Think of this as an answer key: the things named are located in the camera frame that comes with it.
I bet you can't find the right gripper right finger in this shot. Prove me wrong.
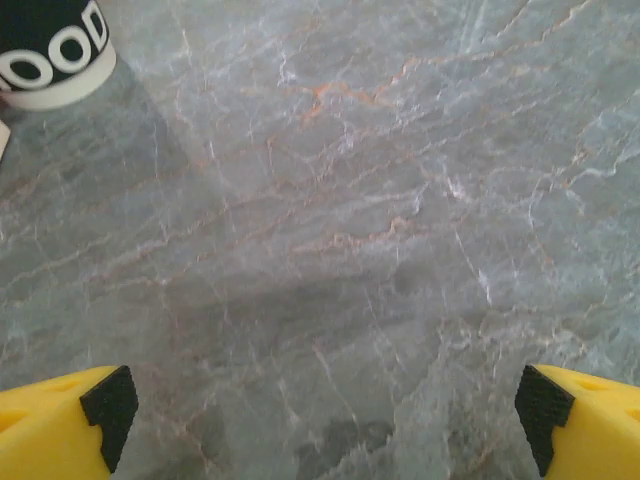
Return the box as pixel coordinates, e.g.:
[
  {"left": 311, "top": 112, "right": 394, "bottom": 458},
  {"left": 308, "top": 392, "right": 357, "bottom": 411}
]
[{"left": 514, "top": 363, "right": 640, "bottom": 480}]

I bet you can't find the takeout coffee cup black lid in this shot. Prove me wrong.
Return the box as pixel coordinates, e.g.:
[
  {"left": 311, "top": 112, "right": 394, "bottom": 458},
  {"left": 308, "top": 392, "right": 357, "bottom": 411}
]
[{"left": 0, "top": 0, "right": 118, "bottom": 112}]

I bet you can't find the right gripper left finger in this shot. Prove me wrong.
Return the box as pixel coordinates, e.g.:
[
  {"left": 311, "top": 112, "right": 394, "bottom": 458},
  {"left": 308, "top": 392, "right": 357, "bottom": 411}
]
[{"left": 0, "top": 364, "right": 139, "bottom": 480}]

